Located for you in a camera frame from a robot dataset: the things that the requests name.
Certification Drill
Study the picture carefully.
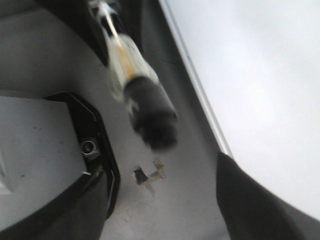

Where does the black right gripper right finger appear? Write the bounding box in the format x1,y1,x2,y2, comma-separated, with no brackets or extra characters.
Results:
216,152,320,240

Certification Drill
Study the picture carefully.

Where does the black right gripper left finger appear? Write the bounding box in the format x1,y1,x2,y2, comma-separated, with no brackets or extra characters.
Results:
0,172,111,240

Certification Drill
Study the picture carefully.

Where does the black whiteboard marker white label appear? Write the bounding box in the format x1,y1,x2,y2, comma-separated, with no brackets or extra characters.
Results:
88,0,178,151

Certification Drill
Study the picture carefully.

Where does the white robot base black trim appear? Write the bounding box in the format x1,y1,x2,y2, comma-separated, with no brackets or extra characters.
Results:
0,90,120,232

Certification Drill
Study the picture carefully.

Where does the white whiteboard with aluminium frame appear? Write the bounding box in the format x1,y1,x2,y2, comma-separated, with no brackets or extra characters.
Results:
160,0,320,219

